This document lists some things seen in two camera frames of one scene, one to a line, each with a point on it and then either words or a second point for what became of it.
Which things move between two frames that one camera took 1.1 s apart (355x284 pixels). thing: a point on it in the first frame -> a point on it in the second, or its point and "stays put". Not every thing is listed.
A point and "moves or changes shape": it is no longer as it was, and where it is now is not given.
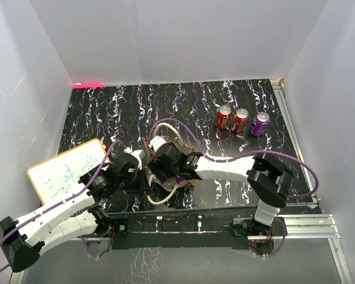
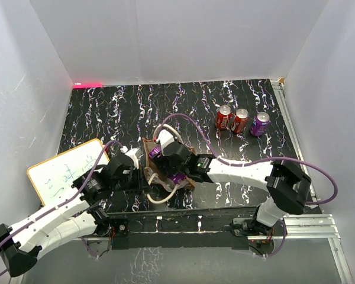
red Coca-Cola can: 240,121 stays put
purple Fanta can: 178,178 moves or changes shape
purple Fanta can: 260,124 stays put
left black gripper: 142,188 stays put
